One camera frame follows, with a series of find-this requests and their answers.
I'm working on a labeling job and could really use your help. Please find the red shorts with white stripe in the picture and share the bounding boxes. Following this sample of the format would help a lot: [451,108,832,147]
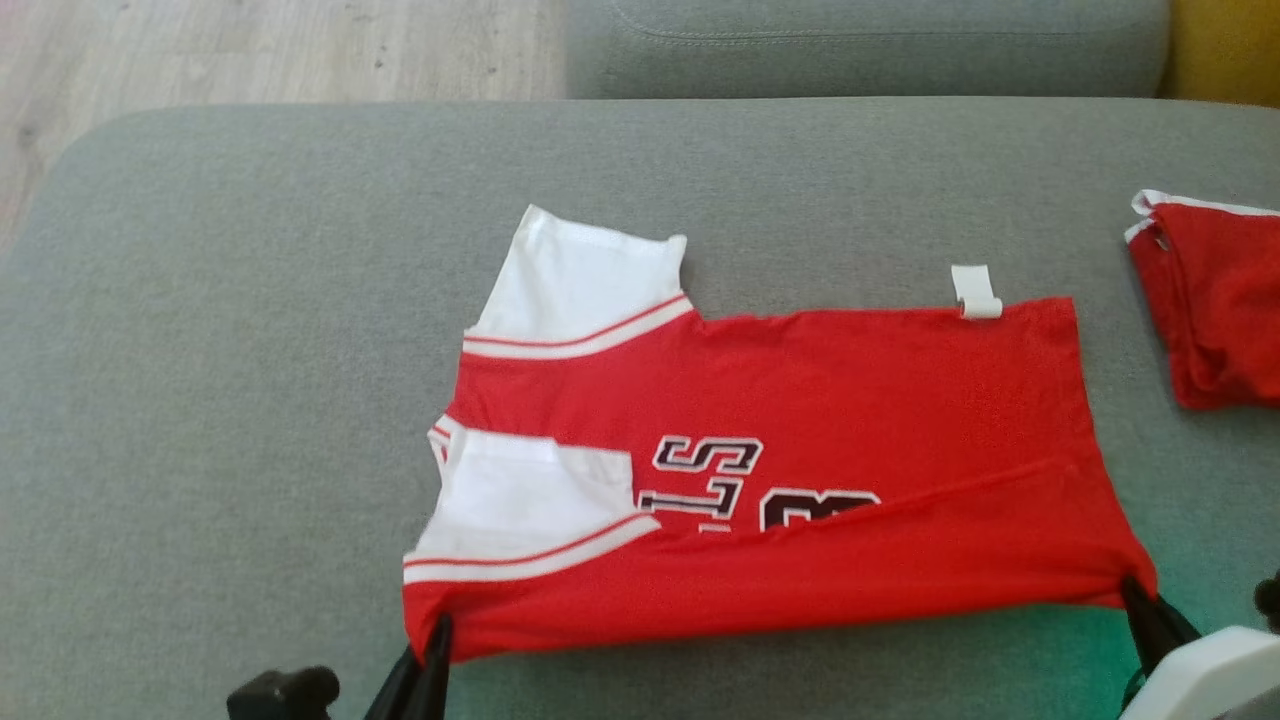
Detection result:
[1125,188,1280,411]

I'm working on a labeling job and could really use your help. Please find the red jersey with white sleeves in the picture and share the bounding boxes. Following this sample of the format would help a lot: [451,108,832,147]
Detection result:
[402,204,1159,666]

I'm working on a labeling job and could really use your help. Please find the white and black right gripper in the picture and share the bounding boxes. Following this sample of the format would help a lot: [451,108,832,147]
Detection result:
[1119,574,1280,720]

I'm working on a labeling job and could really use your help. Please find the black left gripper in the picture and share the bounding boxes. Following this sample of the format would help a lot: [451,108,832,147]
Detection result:
[227,613,456,720]

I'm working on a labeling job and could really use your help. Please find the large grey sofa chaise seat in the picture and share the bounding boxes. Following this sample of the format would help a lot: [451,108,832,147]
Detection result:
[0,97,1280,720]

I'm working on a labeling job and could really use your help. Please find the large yellow sofa back cushion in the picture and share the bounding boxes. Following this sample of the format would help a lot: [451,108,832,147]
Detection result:
[1165,0,1280,106]

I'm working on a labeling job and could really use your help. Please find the grey sofa seat cushion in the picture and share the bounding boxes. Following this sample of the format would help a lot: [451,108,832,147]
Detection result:
[565,0,1171,99]

